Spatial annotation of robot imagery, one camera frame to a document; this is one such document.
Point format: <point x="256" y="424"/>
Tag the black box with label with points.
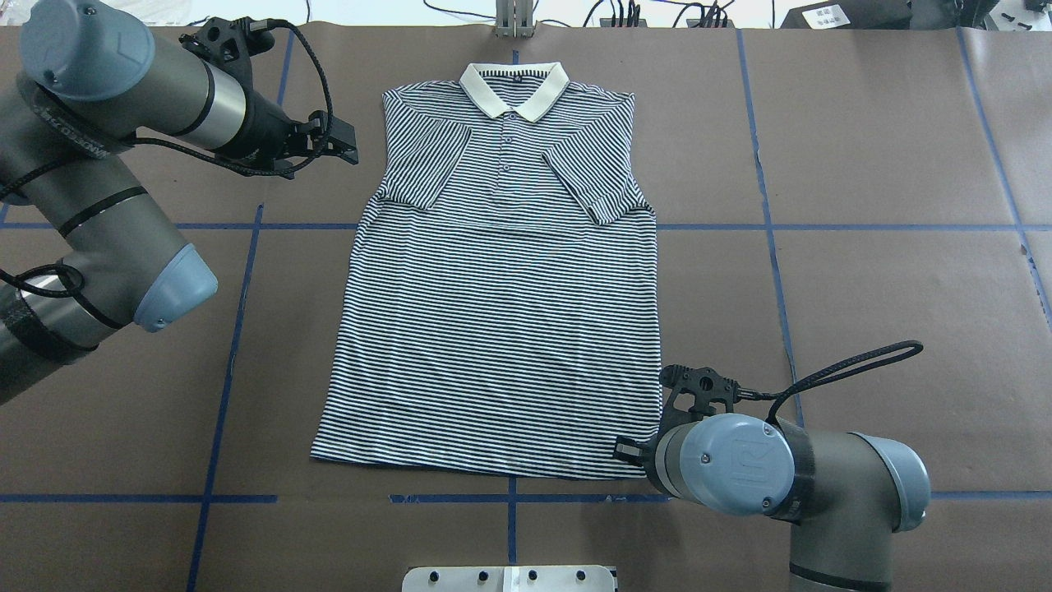
<point x="856" y="15"/>

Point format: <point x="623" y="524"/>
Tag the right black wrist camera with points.
<point x="695" y="394"/>

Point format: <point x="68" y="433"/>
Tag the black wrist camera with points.
<point x="230" y="45"/>
<point x="695" y="394"/>

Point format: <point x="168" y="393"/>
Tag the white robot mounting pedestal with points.
<point x="587" y="577"/>

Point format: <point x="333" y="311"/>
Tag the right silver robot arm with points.
<point x="844" y="495"/>

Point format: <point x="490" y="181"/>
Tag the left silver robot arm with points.
<point x="94" y="83"/>

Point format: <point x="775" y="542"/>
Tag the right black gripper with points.
<point x="627" y="450"/>

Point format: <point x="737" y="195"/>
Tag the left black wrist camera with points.
<point x="230" y="45"/>

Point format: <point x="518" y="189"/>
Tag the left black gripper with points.
<point x="265" y="129"/>

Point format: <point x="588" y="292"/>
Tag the navy white striped polo shirt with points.
<point x="500" y="314"/>

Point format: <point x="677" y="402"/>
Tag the aluminium frame post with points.
<point x="515" y="19"/>

